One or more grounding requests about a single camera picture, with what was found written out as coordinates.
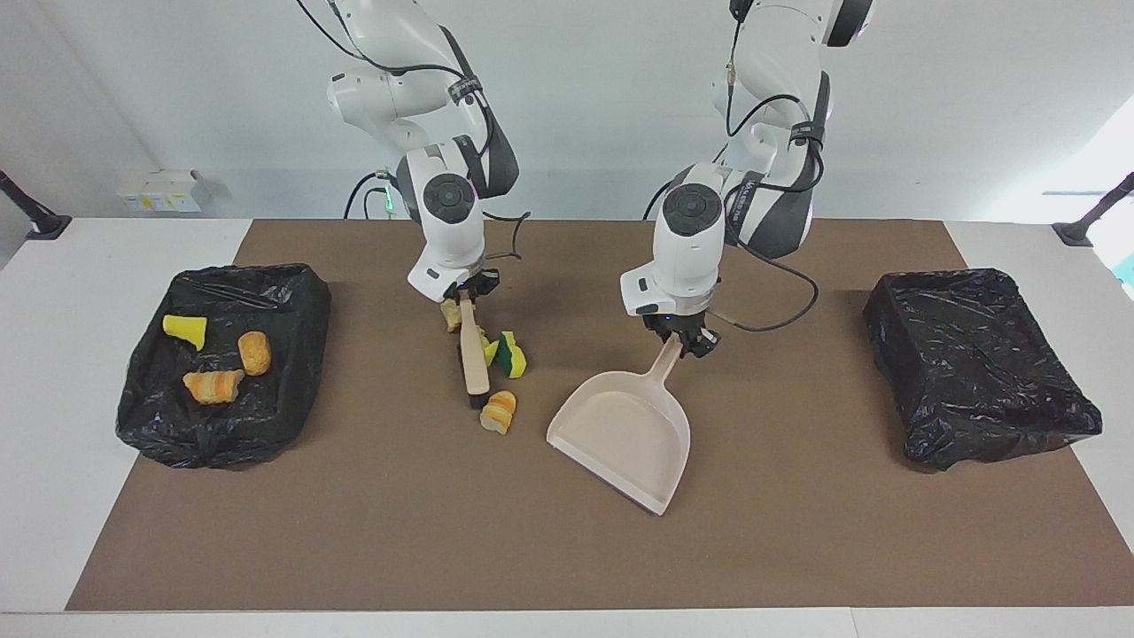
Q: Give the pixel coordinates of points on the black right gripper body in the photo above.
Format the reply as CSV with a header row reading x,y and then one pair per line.
x,y
474,286

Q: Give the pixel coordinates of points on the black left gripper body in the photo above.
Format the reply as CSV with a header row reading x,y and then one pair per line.
x,y
678,322

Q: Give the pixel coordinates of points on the pale dumpling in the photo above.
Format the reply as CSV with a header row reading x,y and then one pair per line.
x,y
450,316

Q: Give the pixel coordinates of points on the notched yellow sponge piece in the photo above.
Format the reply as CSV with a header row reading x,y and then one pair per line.
x,y
489,350

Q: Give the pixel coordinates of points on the beige brush with black bristles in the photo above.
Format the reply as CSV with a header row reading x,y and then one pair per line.
x,y
476,363

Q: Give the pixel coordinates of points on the yellow sponge with green pad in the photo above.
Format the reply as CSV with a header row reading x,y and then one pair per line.
x,y
512,359

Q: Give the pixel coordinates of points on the beige plastic dustpan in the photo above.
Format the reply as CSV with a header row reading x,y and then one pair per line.
x,y
629,434

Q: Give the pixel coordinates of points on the small striped croissant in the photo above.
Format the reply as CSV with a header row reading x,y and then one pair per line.
x,y
499,412

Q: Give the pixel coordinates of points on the brown potato shaped bread roll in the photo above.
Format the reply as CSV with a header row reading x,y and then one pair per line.
x,y
255,352

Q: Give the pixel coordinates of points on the orange striped croissant piece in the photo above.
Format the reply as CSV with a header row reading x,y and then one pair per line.
x,y
213,385

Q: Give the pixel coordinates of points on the plain yellow sponge piece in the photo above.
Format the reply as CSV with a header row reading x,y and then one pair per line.
x,y
186,328

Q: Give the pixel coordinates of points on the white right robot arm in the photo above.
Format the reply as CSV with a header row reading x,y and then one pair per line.
x,y
452,239

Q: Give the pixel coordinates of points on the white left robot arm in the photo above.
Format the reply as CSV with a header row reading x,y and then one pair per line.
x,y
687,257

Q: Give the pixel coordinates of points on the bin lined with black bag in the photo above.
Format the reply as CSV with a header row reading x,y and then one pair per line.
x,y
974,372
266,416

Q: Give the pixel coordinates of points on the brown table mat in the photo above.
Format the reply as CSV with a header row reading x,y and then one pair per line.
x,y
567,558

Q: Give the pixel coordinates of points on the white cardboard box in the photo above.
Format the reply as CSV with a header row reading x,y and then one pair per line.
x,y
159,190

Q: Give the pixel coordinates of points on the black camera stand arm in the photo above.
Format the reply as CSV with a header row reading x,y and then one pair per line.
x,y
35,217
1090,217

